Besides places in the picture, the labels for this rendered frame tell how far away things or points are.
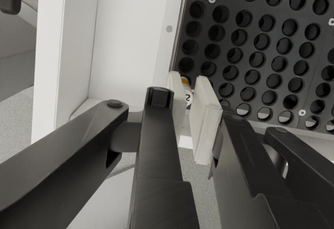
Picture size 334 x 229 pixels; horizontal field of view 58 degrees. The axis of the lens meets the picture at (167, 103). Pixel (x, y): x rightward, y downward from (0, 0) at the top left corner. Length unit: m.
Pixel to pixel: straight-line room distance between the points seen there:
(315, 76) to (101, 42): 0.20
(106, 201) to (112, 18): 1.13
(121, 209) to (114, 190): 0.09
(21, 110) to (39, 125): 1.10
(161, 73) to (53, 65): 0.11
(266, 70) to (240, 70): 0.02
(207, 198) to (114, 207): 0.40
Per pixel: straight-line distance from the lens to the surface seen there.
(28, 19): 1.24
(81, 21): 0.26
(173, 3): 0.29
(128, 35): 0.31
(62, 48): 0.23
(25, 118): 1.35
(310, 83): 0.27
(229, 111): 0.17
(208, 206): 1.41
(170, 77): 0.19
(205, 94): 0.16
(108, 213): 1.41
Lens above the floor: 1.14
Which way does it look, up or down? 73 degrees down
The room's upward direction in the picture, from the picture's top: 177 degrees counter-clockwise
